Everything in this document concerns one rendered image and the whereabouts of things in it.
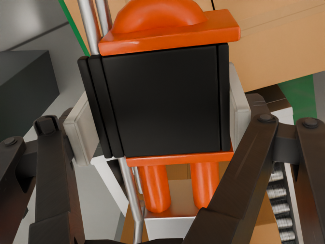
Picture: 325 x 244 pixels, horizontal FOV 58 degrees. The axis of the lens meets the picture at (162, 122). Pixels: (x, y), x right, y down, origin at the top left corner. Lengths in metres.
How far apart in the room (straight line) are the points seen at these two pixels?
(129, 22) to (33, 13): 1.45
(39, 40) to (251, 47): 1.07
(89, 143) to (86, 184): 1.88
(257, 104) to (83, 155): 0.10
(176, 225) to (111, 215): 1.98
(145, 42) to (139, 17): 0.02
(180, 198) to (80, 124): 0.12
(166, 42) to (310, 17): 0.82
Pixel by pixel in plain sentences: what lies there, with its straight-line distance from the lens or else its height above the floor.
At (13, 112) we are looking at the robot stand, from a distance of 1.33.
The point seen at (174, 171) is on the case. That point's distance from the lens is 0.96.
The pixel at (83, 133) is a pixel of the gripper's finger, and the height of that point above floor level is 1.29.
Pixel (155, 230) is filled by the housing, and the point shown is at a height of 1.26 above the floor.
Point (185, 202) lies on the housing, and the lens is 0.25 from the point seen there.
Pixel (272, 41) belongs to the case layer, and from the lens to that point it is 0.94.
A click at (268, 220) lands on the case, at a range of 0.75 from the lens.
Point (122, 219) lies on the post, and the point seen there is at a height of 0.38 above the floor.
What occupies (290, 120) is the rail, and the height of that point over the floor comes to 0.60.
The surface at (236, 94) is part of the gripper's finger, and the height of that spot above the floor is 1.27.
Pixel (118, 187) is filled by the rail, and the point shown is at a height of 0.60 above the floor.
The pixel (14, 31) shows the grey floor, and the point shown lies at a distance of 1.68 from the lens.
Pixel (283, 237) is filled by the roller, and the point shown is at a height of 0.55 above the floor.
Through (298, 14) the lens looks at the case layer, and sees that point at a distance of 0.94.
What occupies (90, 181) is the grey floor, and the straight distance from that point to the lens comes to 2.02.
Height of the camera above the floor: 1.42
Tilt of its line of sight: 59 degrees down
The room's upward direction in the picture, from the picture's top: 172 degrees counter-clockwise
